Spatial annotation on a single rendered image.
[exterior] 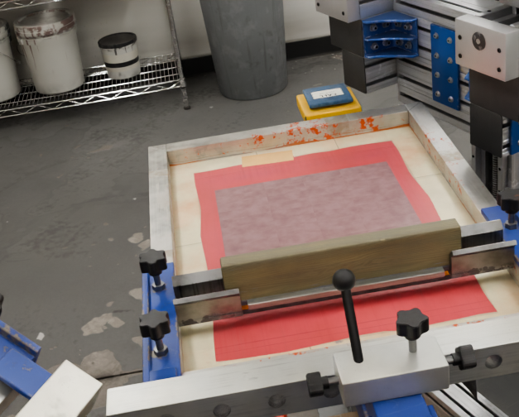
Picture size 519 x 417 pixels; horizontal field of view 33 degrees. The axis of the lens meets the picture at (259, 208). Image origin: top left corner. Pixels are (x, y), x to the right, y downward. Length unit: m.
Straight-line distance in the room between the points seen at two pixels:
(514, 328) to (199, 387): 0.40
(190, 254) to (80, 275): 1.88
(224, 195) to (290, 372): 0.65
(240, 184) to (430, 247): 0.52
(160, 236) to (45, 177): 2.71
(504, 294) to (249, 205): 0.52
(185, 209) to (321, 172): 0.28
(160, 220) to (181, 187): 0.19
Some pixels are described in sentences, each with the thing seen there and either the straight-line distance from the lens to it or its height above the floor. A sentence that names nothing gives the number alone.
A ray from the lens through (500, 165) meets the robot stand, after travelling 2.10.
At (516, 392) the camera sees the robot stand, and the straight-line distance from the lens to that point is 2.32.
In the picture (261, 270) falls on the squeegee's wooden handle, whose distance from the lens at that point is 1.29.
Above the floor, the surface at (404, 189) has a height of 0.95.
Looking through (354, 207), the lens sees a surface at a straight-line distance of 1.59.
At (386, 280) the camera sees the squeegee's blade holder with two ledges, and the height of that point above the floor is 0.99.
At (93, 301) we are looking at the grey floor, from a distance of 3.22.
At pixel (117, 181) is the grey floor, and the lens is 4.01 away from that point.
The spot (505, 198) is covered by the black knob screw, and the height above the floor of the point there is 1.06.
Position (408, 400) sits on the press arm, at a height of 1.04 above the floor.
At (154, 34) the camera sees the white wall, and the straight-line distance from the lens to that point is 4.99.
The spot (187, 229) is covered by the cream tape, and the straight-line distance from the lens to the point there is 1.59.
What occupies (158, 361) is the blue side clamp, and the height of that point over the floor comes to 1.00.
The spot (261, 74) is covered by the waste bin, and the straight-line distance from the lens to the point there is 4.56.
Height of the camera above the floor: 1.75
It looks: 29 degrees down
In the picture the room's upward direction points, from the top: 8 degrees counter-clockwise
